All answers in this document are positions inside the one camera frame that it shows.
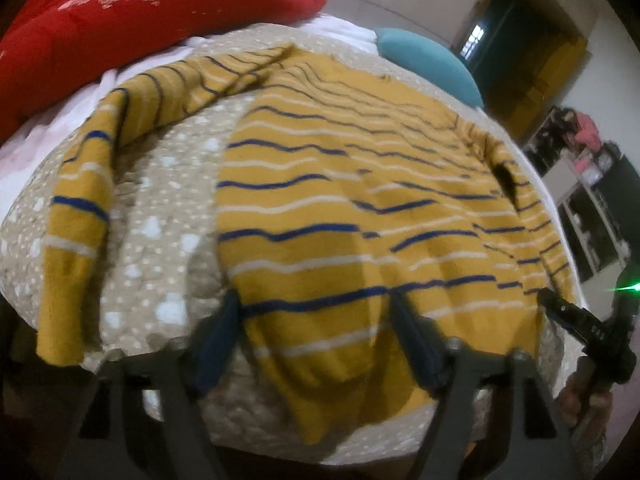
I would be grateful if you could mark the white bed sheet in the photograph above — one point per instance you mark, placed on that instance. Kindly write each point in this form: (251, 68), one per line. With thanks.
(41, 134)

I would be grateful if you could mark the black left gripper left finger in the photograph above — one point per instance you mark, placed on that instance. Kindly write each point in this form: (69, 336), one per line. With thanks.
(140, 418)

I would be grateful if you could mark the person's right hand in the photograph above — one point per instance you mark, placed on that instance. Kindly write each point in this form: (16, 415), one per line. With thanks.
(591, 413)

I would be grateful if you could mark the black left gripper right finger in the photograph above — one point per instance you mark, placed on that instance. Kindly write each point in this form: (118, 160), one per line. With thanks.
(494, 418)

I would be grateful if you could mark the beige dotted bed blanket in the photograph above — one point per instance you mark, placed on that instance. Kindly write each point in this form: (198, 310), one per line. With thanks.
(157, 273)

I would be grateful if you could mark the white shelf with clutter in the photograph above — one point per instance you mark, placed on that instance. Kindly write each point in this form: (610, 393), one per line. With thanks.
(595, 189)

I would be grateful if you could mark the yellow striped knit sweater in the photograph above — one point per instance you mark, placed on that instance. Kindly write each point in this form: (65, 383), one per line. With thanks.
(337, 188)

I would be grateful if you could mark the teal pillow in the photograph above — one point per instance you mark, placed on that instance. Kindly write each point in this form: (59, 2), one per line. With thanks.
(431, 61)

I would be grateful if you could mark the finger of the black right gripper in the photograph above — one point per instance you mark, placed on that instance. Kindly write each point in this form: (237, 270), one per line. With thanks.
(606, 343)

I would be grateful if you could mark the brown wooden door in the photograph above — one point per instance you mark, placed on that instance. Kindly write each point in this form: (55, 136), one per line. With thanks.
(524, 61)

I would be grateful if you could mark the red embroidered quilt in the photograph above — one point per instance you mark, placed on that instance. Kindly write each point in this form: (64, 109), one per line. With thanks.
(55, 47)

